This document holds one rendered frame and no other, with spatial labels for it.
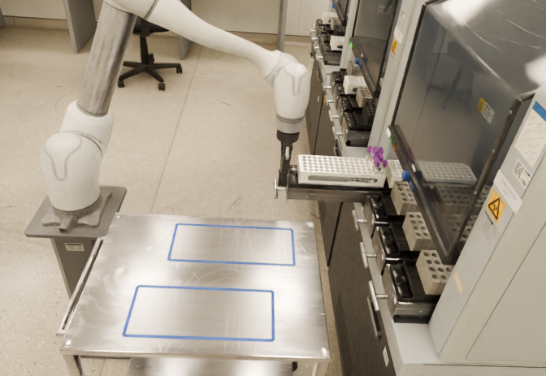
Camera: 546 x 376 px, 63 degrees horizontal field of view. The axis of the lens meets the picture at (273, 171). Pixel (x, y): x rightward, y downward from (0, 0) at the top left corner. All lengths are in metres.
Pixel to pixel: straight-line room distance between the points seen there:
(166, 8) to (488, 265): 0.97
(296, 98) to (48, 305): 1.51
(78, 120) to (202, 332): 0.83
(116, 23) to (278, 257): 0.82
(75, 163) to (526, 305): 1.24
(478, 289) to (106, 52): 1.19
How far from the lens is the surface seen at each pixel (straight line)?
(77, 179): 1.48
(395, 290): 1.27
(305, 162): 1.54
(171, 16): 1.25
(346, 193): 1.54
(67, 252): 1.67
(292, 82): 1.32
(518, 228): 0.95
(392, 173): 1.57
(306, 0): 4.93
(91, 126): 1.58
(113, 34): 1.45
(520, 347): 1.28
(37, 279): 2.43
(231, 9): 4.95
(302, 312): 1.14
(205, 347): 1.08
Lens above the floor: 1.74
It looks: 36 degrees down
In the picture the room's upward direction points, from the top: 5 degrees clockwise
